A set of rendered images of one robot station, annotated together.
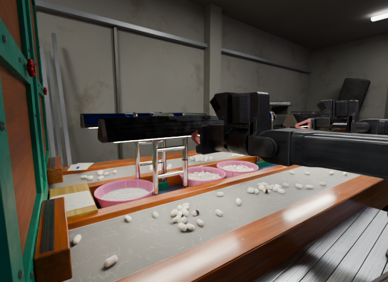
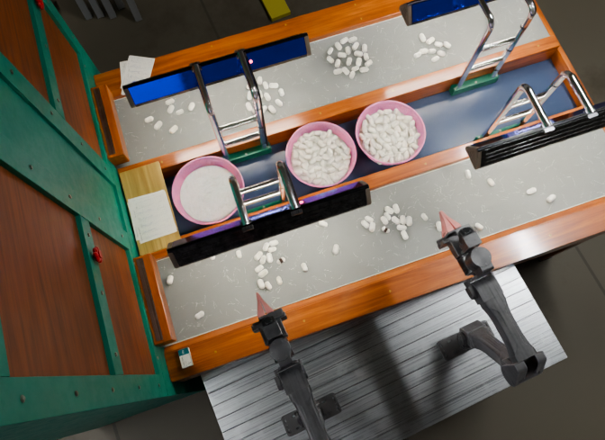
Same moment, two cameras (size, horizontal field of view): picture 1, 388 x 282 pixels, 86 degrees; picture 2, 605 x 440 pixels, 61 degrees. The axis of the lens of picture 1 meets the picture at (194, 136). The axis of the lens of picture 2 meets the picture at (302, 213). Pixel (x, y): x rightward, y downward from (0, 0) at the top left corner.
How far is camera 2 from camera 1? 1.48 m
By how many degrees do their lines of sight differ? 66
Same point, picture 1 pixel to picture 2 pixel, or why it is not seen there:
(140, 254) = (221, 309)
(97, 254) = (189, 300)
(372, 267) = (411, 349)
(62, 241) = (166, 330)
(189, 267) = (252, 341)
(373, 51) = not seen: outside the picture
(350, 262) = (399, 340)
